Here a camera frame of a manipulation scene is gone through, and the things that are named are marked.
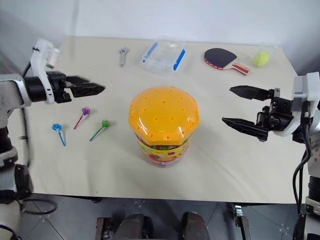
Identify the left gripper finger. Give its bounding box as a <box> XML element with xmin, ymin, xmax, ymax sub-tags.
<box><xmin>71</xmin><ymin>83</ymin><xmax>106</xmax><ymax>99</ymax></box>
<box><xmin>65</xmin><ymin>75</ymin><xmax>92</xmax><ymax>87</ymax></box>

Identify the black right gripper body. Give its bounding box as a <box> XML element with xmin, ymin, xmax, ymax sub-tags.
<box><xmin>255</xmin><ymin>87</ymin><xmax>295</xmax><ymax>132</ymax></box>

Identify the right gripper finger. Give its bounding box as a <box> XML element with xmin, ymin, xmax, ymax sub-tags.
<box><xmin>229</xmin><ymin>85</ymin><xmax>274</xmax><ymax>102</ymax></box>
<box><xmin>221</xmin><ymin>117</ymin><xmax>270</xmax><ymax>144</ymax></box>

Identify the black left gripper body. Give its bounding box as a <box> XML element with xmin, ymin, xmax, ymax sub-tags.
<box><xmin>47</xmin><ymin>71</ymin><xmax>74</xmax><ymax>105</ymax></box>

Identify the yellow perforated jar lid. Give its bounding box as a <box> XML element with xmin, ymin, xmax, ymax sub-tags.
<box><xmin>128</xmin><ymin>85</ymin><xmax>202</xmax><ymax>146</ymax></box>

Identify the clear printed candy jar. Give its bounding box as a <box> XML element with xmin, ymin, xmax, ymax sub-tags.
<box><xmin>136</xmin><ymin>134</ymin><xmax>194</xmax><ymax>169</ymax></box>

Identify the purple lollipop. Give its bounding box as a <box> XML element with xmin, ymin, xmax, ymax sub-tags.
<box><xmin>73</xmin><ymin>107</ymin><xmax>92</xmax><ymax>130</ymax></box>

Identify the yellow tennis ball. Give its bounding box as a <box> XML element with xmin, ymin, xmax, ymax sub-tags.
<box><xmin>252</xmin><ymin>50</ymin><xmax>270</xmax><ymax>68</ymax></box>

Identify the green lollipop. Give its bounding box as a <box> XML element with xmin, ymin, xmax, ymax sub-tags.
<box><xmin>89</xmin><ymin>119</ymin><xmax>111</xmax><ymax>142</ymax></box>

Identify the blue lollipop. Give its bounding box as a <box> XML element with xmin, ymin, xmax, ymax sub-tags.
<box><xmin>51</xmin><ymin>122</ymin><xmax>67</xmax><ymax>147</ymax></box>

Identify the black red table tennis paddle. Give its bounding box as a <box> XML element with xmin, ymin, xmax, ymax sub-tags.
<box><xmin>203</xmin><ymin>47</ymin><xmax>252</xmax><ymax>76</ymax></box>

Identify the grey metal wrench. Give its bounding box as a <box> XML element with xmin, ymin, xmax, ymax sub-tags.
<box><xmin>118</xmin><ymin>47</ymin><xmax>130</xmax><ymax>68</ymax></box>

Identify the clear box with blue clasps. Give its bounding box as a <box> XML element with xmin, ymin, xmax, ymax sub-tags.
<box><xmin>140</xmin><ymin>39</ymin><xmax>188</xmax><ymax>74</ymax></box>

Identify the dark rounded shape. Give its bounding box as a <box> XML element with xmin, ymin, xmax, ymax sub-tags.
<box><xmin>116</xmin><ymin>212</ymin><xmax>151</xmax><ymax>240</ymax></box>
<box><xmin>180</xmin><ymin>211</ymin><xmax>210</xmax><ymax>240</ymax></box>

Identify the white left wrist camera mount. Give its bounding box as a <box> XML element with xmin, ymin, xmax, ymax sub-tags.
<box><xmin>29</xmin><ymin>38</ymin><xmax>55</xmax><ymax>105</ymax></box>

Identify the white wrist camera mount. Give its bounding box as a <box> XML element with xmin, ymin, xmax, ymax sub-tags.
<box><xmin>29</xmin><ymin>38</ymin><xmax>55</xmax><ymax>105</ymax></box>
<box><xmin>272</xmin><ymin>71</ymin><xmax>320</xmax><ymax>137</ymax></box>

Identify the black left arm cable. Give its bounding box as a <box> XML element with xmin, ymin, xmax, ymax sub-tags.
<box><xmin>21</xmin><ymin>61</ymin><xmax>35</xmax><ymax>168</ymax></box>

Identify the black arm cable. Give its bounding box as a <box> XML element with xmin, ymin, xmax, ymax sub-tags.
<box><xmin>291</xmin><ymin>122</ymin><xmax>314</xmax><ymax>216</ymax></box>
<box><xmin>21</xmin><ymin>61</ymin><xmax>35</xmax><ymax>168</ymax></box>

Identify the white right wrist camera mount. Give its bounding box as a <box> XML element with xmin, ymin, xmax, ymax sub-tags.
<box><xmin>272</xmin><ymin>71</ymin><xmax>320</xmax><ymax>137</ymax></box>

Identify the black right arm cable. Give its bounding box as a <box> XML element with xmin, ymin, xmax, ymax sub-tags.
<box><xmin>291</xmin><ymin>122</ymin><xmax>314</xmax><ymax>216</ymax></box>

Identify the metal table frame bracket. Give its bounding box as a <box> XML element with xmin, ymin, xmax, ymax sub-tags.
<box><xmin>231</xmin><ymin>203</ymin><xmax>252</xmax><ymax>240</ymax></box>
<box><xmin>95</xmin><ymin>216</ymin><xmax>113</xmax><ymax>240</ymax></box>

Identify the black floor cable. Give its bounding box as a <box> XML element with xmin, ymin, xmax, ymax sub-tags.
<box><xmin>21</xmin><ymin>198</ymin><xmax>59</xmax><ymax>216</ymax></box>

